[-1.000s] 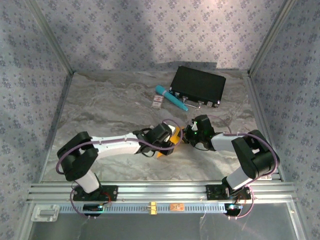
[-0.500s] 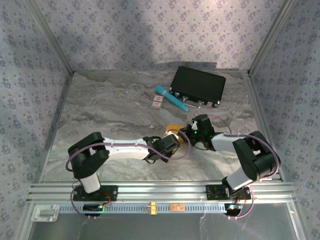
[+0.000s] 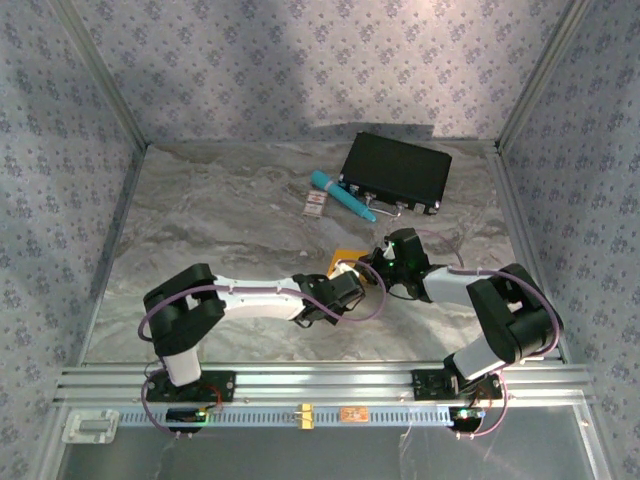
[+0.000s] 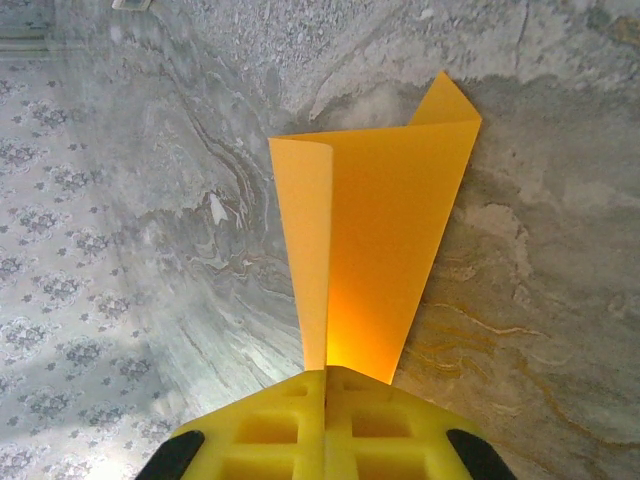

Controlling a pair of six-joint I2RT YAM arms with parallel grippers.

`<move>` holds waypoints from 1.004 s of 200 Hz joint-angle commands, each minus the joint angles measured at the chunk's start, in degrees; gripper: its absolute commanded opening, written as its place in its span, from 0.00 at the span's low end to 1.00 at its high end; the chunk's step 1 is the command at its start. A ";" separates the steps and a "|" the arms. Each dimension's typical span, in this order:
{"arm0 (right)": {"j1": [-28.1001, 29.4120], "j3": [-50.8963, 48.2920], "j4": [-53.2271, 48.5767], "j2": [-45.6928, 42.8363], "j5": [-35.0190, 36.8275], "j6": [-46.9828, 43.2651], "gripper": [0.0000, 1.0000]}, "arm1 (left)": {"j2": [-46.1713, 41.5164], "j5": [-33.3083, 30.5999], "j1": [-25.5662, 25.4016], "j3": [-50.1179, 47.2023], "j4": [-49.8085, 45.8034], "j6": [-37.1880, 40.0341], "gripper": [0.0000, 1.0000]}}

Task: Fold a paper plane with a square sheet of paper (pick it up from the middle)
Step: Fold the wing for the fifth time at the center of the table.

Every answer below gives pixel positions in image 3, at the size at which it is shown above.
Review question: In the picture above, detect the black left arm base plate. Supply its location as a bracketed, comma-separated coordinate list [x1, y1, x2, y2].
[144, 368, 237, 404]

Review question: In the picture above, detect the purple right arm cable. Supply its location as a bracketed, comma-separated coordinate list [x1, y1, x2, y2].
[417, 228, 565, 442]

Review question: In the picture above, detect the small red white packet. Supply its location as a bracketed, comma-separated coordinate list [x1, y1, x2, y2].
[302, 188, 329, 218]

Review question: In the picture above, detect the aluminium mounting rail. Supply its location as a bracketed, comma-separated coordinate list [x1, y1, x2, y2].
[53, 362, 596, 405]

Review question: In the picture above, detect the small circuit board with LED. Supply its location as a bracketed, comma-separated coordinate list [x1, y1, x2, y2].
[165, 407, 209, 434]
[448, 405, 487, 432]

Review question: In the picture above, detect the aluminium frame post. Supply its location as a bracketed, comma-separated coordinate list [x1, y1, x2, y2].
[494, 0, 599, 151]
[52, 0, 151, 151]

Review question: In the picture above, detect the aluminium side rail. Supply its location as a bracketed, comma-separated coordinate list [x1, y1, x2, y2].
[487, 142, 619, 480]
[37, 144, 149, 480]

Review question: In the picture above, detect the yellow connector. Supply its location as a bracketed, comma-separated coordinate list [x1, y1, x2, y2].
[292, 402, 317, 432]

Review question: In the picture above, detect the white plastic bracket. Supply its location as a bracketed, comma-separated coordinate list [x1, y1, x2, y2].
[61, 408, 121, 445]

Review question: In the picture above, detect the teal pen-shaped wand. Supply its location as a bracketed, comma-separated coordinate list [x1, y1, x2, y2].
[309, 169, 378, 224]

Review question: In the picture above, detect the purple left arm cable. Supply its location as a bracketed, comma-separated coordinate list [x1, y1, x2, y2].
[138, 257, 389, 441]

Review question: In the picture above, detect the slotted grey cable duct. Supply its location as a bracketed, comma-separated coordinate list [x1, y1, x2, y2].
[117, 403, 454, 427]

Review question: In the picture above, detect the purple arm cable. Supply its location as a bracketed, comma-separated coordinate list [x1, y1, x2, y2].
[138, 257, 389, 441]
[417, 228, 565, 442]

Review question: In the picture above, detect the orange paper sheet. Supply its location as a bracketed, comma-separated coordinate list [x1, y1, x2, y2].
[327, 248, 370, 279]

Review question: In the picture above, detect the black case with metal handle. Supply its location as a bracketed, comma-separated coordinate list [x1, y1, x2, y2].
[338, 131, 454, 220]

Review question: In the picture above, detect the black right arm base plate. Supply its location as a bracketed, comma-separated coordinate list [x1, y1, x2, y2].
[411, 368, 504, 401]

